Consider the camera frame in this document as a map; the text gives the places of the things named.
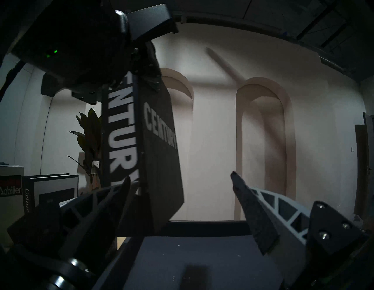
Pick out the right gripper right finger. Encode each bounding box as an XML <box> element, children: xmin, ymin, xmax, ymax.
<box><xmin>230</xmin><ymin>171</ymin><xmax>368</xmax><ymax>290</ymax></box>

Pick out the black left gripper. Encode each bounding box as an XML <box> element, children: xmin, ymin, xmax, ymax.
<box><xmin>12</xmin><ymin>0</ymin><xmax>179</xmax><ymax>105</ymax></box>

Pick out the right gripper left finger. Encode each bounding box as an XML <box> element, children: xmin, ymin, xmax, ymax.
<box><xmin>7</xmin><ymin>176</ymin><xmax>131</xmax><ymax>276</ymax></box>

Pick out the black Century book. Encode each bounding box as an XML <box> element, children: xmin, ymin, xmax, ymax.
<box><xmin>101</xmin><ymin>70</ymin><xmax>185</xmax><ymax>237</ymax></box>

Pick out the black metal shelf cart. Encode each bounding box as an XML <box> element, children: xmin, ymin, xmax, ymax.
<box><xmin>93</xmin><ymin>220</ymin><xmax>287</xmax><ymax>290</ymax></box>

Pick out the Crime and Punishment book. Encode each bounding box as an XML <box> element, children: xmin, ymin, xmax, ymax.
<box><xmin>23</xmin><ymin>175</ymin><xmax>79</xmax><ymax>217</ymax></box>

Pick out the Arietta Mobilier book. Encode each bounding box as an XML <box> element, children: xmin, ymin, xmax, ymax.
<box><xmin>0</xmin><ymin>165</ymin><xmax>25</xmax><ymax>243</ymax></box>

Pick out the tall green leafy plant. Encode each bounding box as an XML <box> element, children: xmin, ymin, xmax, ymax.
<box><xmin>67</xmin><ymin>108</ymin><xmax>103</xmax><ymax>190</ymax></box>

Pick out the dark brown door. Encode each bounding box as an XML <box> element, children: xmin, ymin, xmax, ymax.
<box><xmin>354</xmin><ymin>111</ymin><xmax>374</xmax><ymax>225</ymax></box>

